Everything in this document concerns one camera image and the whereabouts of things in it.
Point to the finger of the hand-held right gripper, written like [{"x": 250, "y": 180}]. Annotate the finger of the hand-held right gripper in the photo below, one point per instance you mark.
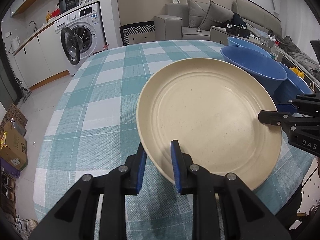
[
  {"x": 273, "y": 118},
  {"x": 307, "y": 105}
]

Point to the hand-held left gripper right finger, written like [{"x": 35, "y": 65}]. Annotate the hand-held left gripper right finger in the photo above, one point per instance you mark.
[{"x": 176, "y": 165}]

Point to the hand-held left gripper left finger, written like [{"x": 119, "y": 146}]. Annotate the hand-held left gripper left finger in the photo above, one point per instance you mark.
[{"x": 141, "y": 170}]

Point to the small blue bowl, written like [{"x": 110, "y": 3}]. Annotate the small blue bowl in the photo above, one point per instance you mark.
[{"x": 292, "y": 87}]

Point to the large blue bowl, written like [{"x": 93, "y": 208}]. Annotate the large blue bowl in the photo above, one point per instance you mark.
[
  {"x": 257, "y": 65},
  {"x": 240, "y": 42}
]

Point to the large beige plate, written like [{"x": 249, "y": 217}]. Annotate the large beige plate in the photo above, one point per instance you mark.
[{"x": 212, "y": 120}]

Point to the yellow plastic bag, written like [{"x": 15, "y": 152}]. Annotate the yellow plastic bag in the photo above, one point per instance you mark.
[{"x": 298, "y": 72}]

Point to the grey blanket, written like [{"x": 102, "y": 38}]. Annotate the grey blanket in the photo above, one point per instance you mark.
[{"x": 300, "y": 55}]

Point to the clear plastic bottle red cap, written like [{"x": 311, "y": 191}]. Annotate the clear plastic bottle red cap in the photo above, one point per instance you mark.
[{"x": 275, "y": 51}]

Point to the teal checkered tablecloth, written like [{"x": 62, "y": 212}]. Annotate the teal checkered tablecloth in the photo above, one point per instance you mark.
[{"x": 105, "y": 105}]

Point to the small grey box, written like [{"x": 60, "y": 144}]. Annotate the small grey box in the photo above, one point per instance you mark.
[{"x": 265, "y": 40}]

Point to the black box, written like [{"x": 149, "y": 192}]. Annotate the black box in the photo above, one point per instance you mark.
[{"x": 237, "y": 30}]

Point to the grey side cabinet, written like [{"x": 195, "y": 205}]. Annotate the grey side cabinet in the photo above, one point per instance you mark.
[{"x": 220, "y": 35}]

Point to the dark blue bag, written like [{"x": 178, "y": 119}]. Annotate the dark blue bag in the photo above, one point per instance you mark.
[{"x": 238, "y": 18}]

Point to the grey sofa cushion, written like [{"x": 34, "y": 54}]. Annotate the grey sofa cushion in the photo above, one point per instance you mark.
[
  {"x": 195, "y": 15},
  {"x": 217, "y": 17}
]

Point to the white sneaker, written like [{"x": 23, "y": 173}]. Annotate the white sneaker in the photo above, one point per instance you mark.
[{"x": 26, "y": 225}]

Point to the brown cardboard box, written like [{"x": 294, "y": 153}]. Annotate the brown cardboard box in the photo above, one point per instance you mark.
[{"x": 15, "y": 150}]

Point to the red paper bag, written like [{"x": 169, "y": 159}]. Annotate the red paper bag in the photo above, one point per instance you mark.
[{"x": 106, "y": 46}]

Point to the grey sofa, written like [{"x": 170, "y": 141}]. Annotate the grey sofa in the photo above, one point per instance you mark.
[{"x": 167, "y": 27}]

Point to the patterned cardboard box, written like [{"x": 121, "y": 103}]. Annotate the patterned cardboard box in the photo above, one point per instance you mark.
[{"x": 15, "y": 113}]

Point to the upright vacuum cleaner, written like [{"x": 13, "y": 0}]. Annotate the upright vacuum cleaner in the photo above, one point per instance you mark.
[{"x": 25, "y": 93}]

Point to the chair with patterned back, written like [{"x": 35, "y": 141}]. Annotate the chair with patterned back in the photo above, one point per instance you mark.
[{"x": 135, "y": 30}]

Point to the white kitchen counter cabinet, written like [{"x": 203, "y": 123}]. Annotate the white kitchen counter cabinet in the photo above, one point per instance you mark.
[{"x": 37, "y": 60}]

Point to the white washing machine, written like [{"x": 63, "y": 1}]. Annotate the white washing machine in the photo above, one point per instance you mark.
[{"x": 92, "y": 17}]

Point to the curved kitchen faucet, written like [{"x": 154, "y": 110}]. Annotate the curved kitchen faucet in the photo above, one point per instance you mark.
[{"x": 36, "y": 27}]

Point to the white electric kettle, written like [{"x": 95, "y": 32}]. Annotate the white electric kettle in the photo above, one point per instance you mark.
[{"x": 15, "y": 43}]

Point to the red box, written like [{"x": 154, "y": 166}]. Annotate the red box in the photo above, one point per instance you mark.
[{"x": 56, "y": 13}]

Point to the yellow bottle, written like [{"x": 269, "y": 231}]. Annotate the yellow bottle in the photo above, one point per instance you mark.
[{"x": 48, "y": 17}]

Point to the black pressure cooker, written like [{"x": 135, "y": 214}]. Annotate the black pressure cooker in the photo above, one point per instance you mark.
[{"x": 68, "y": 2}]

